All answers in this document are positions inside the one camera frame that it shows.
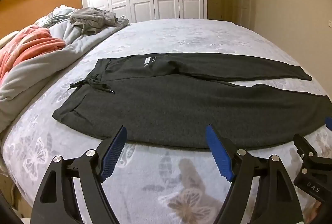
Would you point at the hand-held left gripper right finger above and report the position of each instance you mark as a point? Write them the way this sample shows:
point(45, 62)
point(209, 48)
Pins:
point(219, 151)

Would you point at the butterfly print bed sheet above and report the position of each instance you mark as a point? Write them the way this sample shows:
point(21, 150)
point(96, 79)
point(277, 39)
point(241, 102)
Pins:
point(166, 32)

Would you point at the dark grey pants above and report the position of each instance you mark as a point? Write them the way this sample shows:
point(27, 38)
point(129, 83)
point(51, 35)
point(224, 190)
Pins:
point(181, 110)

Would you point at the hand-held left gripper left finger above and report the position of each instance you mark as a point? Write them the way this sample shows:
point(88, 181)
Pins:
point(114, 151)

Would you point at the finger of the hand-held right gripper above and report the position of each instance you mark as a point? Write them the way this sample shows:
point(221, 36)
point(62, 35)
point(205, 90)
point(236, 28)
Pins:
point(304, 145)
point(329, 124)

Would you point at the pink blanket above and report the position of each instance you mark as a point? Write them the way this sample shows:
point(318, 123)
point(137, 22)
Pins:
point(28, 45)

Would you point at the grey duvet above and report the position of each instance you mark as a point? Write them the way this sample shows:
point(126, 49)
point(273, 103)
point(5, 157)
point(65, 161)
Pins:
point(77, 42)

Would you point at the grey crumpled garment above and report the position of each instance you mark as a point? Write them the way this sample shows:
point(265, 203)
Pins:
point(93, 18)

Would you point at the wall socket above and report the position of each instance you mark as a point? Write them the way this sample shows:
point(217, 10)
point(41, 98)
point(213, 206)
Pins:
point(330, 24)

